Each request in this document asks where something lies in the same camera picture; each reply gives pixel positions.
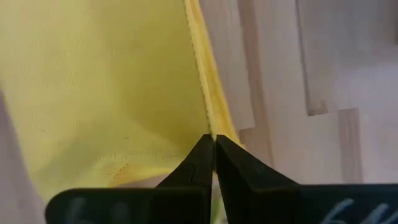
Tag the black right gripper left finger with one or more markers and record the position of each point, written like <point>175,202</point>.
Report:
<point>199,168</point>

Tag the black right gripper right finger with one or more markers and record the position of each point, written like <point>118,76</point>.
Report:
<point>248,186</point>

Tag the yellow microfiber towel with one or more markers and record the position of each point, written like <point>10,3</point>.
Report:
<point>102,87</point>

